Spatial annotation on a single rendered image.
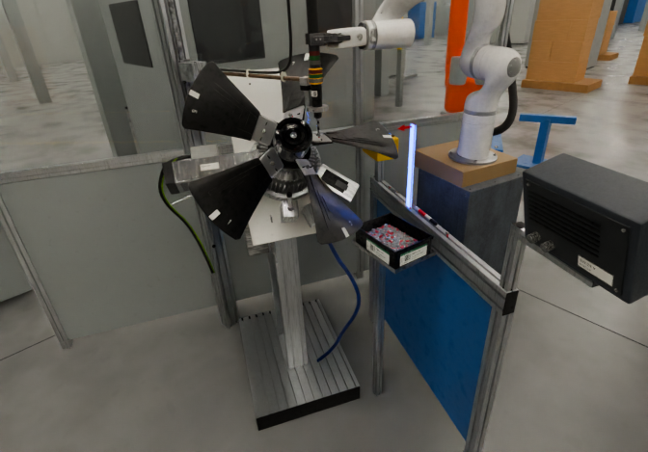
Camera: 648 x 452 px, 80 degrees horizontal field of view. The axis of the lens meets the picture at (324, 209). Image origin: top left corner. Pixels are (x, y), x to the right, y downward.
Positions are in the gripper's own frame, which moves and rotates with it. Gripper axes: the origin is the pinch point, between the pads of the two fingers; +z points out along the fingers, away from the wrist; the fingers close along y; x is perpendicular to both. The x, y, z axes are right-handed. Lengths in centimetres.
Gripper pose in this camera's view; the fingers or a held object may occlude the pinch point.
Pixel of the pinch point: (313, 39)
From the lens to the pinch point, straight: 124.8
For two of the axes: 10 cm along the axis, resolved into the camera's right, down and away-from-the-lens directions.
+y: -3.0, -4.2, 8.6
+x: -0.4, -8.9, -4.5
